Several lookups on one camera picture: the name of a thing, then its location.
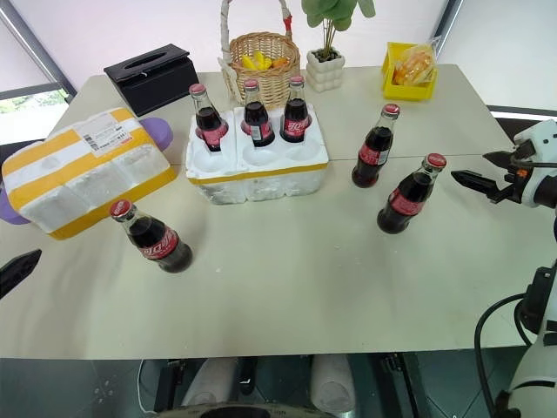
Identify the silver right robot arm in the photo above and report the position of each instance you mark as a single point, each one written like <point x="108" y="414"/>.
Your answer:
<point x="539" y="370"/>

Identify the white bubble plant pot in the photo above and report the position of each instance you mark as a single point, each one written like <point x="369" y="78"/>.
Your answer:
<point x="325" y="72"/>

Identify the green artificial plant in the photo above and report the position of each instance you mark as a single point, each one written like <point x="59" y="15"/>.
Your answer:
<point x="330" y="15"/>

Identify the black tissue box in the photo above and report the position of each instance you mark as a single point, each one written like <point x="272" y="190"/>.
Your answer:
<point x="161" y="87"/>

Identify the orange toy fruit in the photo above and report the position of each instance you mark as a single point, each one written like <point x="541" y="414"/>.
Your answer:
<point x="279" y="62"/>

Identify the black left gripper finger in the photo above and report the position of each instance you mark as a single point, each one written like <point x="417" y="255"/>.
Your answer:
<point x="15" y="272"/>

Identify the white yellow-taped foam lid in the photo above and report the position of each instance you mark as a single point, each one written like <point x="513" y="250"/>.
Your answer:
<point x="82" y="174"/>

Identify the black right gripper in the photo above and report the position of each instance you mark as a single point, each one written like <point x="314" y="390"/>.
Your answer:
<point x="518" y="183"/>

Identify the yellow plastic bin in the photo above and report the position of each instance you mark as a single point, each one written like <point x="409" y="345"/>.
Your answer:
<point x="407" y="91"/>

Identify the glass cola bottle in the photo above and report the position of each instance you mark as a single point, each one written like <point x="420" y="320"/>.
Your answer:
<point x="159" y="246"/>
<point x="208" y="122"/>
<point x="404" y="202"/>
<point x="372" y="154"/>
<point x="296" y="119"/>
<point x="257" y="122"/>

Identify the grey rounded cylinder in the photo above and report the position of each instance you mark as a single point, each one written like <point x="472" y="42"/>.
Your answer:
<point x="333" y="383"/>
<point x="211" y="383"/>

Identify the yellow toy fruit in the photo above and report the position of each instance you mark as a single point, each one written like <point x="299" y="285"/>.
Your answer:
<point x="257" y="60"/>

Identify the bagged orange bread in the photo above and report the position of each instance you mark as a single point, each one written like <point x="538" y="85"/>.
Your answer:
<point x="413" y="65"/>

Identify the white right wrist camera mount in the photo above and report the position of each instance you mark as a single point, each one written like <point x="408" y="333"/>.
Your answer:
<point x="541" y="174"/>

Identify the white foam bottle crate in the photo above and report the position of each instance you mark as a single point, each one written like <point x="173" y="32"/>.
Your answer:
<point x="278" y="174"/>

